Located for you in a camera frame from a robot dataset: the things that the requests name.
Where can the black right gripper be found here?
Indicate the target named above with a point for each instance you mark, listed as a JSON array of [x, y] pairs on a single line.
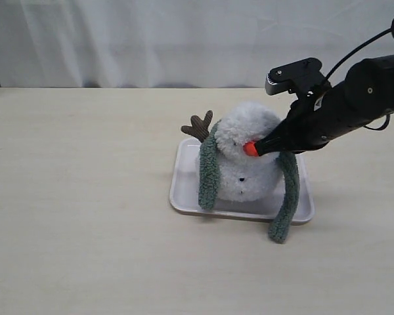
[[313, 123]]

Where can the white plush snowman toy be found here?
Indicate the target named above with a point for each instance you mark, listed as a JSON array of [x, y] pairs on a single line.
[[247, 115]]

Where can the green fuzzy scarf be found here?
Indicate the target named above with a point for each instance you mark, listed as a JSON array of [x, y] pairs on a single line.
[[226, 173]]

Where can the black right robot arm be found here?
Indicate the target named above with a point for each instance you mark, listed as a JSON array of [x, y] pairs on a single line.
[[378, 72]]

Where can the white rectangular plastic tray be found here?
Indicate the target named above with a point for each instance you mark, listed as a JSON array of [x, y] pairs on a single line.
[[183, 194]]

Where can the white backdrop curtain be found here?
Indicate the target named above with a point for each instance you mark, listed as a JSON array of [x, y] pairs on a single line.
[[148, 44]]

